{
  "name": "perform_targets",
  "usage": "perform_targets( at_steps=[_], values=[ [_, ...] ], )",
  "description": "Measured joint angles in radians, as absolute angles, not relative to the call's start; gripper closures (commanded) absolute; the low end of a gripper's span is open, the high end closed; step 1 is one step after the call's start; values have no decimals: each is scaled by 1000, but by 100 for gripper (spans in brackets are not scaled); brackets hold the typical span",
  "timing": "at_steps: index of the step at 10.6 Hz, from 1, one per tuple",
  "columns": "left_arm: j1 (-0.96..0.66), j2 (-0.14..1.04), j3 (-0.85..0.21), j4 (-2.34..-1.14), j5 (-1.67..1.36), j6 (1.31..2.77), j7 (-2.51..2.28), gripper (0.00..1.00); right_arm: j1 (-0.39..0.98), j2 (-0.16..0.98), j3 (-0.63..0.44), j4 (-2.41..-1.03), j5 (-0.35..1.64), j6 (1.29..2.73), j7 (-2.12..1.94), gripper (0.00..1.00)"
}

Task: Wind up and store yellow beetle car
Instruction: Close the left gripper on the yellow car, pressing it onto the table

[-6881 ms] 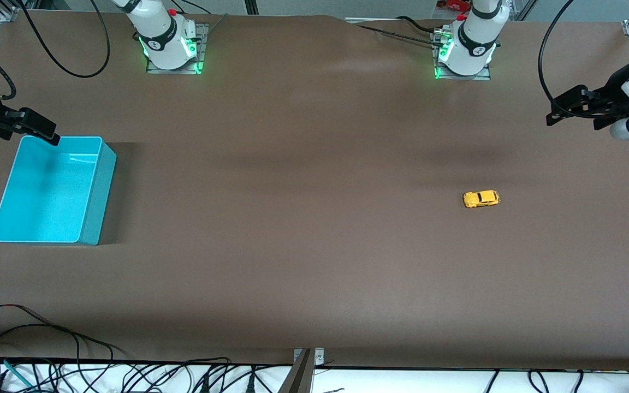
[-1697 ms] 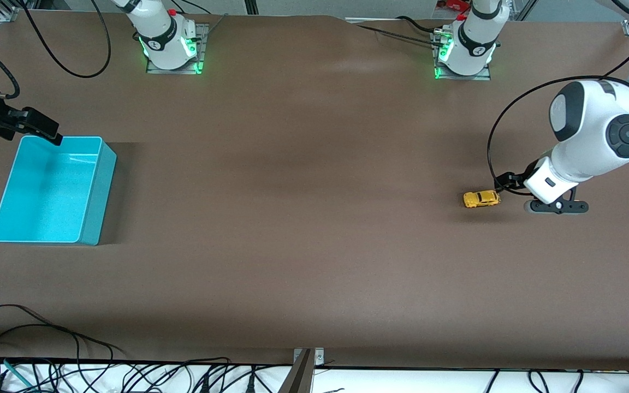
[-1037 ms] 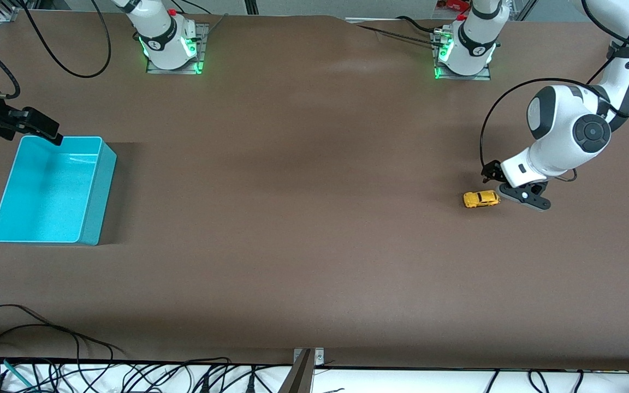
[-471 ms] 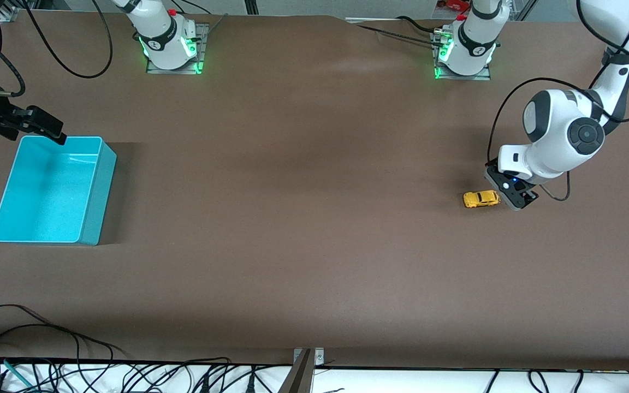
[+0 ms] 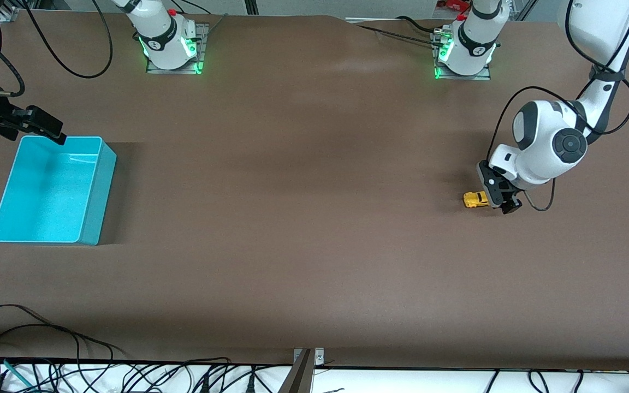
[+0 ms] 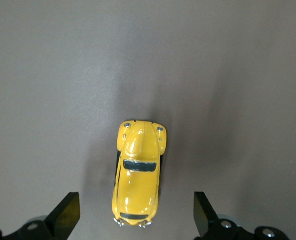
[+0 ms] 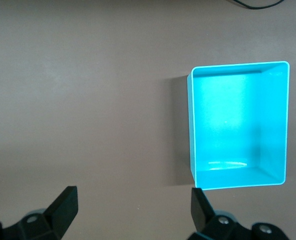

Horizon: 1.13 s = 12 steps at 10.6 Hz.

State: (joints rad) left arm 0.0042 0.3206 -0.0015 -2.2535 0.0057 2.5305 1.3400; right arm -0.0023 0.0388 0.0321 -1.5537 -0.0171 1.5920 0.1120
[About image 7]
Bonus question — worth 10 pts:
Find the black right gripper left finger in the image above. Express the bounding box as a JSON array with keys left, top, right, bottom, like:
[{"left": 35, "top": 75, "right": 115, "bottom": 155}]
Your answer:
[{"left": 0, "top": 186, "right": 78, "bottom": 240}]

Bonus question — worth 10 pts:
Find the thin black floor cable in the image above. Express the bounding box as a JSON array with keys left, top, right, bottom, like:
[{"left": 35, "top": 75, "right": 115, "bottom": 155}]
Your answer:
[{"left": 227, "top": 0, "right": 285, "bottom": 10}]

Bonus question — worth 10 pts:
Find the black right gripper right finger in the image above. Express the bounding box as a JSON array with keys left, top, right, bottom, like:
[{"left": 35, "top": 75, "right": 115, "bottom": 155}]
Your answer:
[{"left": 187, "top": 187, "right": 288, "bottom": 240}]

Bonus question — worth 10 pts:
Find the teal plastic bin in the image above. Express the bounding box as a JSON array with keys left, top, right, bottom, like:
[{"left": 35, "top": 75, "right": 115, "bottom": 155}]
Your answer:
[{"left": 187, "top": 60, "right": 290, "bottom": 191}]

